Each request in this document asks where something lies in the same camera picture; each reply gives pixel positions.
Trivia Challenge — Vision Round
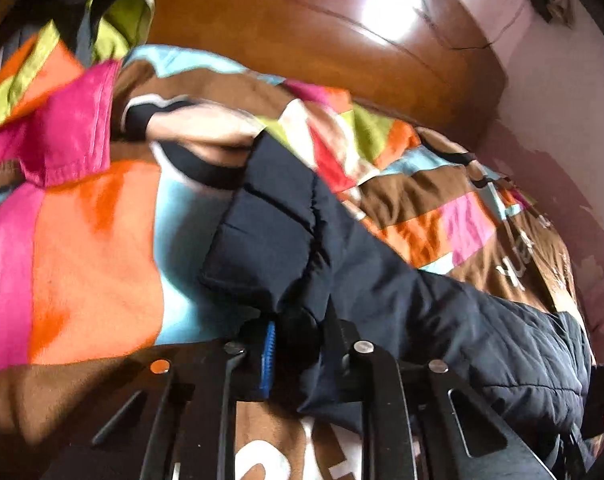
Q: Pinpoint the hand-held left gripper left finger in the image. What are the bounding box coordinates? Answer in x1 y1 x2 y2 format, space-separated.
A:
42 319 279 480

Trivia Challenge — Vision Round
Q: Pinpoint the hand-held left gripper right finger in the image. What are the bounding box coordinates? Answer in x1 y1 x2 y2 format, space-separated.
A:
327 310 558 480

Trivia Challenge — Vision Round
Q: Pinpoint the dark navy padded jacket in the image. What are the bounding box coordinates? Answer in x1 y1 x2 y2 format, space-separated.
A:
199 130 603 480

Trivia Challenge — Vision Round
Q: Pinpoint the colourful patchwork brown quilt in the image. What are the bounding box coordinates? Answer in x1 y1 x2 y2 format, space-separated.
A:
0 0 585 480

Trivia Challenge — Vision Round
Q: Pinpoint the wooden headboard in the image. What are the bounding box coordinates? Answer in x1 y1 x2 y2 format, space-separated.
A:
146 0 513 153

